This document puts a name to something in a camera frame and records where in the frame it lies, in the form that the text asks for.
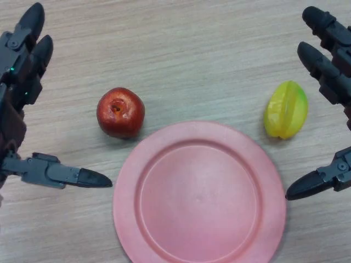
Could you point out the yellow green starfruit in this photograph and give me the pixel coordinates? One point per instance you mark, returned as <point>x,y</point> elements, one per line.
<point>286,111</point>

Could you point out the red apple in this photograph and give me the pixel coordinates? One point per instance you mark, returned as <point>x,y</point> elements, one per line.
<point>120,113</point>

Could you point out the pink round plate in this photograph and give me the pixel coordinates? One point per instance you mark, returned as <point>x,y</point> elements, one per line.
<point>199,195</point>

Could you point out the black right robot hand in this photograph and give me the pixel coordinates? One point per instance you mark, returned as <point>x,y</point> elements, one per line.
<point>326,65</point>

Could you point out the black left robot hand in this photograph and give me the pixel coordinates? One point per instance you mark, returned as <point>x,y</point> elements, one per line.
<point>16,68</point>

